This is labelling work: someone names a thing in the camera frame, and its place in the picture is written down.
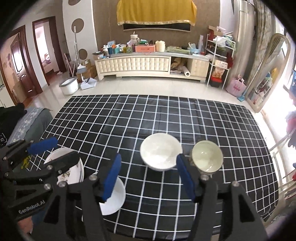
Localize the white mop bucket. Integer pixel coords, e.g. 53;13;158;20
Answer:
59;77;79;95

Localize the white metal shelf rack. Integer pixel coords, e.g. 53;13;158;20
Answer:
205;26;236;88

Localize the cream white bowl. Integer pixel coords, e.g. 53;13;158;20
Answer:
140;133;183;171

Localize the arched floor mirror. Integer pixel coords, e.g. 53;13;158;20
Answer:
245;33;290;113

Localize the bluish white bowl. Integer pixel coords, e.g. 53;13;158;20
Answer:
99;177;126;216

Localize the pink tote bag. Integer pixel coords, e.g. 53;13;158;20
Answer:
226;77;246;97

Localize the white paper roll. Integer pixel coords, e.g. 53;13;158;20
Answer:
180;66;191;77

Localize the floral patterned green bowl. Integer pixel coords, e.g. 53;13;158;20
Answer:
189;140;224;175

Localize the white dustpan with broom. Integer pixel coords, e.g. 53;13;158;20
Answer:
74;26;97;90

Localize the yellow cloth covered television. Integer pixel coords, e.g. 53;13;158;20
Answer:
116;0;197;32

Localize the brown wooden door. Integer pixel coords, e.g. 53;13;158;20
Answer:
10;25;43;97

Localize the cream tufted TV cabinet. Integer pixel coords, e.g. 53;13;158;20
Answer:
95;52;210;83

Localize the silver standing air conditioner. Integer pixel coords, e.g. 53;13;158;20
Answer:
228;1;255;80

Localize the grey queen print cloth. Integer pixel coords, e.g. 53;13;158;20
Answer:
7;107;53;145

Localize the cream plastic jug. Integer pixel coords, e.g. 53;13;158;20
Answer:
155;41;166;52

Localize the cartoon print white plate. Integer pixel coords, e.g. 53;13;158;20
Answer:
43;147;85;186

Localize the pink storage box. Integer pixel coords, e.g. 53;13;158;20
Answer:
135;45;156;53

